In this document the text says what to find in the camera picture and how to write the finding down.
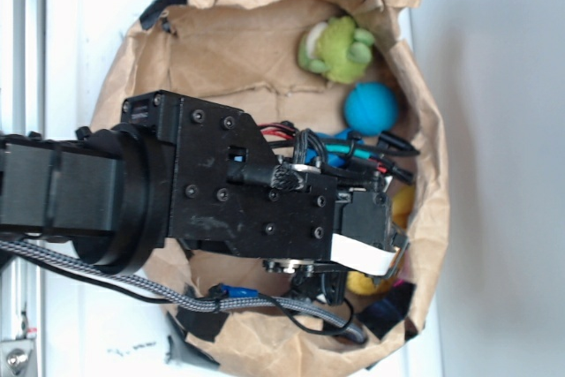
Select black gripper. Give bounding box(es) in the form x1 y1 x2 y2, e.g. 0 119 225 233
121 91 410 305

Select yellow cloth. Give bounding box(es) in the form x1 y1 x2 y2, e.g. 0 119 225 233
346 185 415 297

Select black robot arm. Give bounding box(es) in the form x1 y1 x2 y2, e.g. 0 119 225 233
1 91 417 304

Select blue plastic bottle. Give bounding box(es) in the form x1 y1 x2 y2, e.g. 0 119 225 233
302 129 369 179

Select blue dimpled ball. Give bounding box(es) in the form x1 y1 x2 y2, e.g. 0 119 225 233
343 82 399 136

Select brown paper bag bin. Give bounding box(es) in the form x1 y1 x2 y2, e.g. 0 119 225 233
92 0 449 376

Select green plush frog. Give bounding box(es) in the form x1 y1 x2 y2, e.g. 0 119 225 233
298 16 375 84

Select thin black cable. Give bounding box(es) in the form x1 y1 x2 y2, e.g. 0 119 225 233
43 261 357 336

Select grey braided cable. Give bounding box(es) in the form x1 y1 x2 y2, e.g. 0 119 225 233
0 239 368 343

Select aluminium frame rail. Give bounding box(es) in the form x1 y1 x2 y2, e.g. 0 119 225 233
1 0 45 376

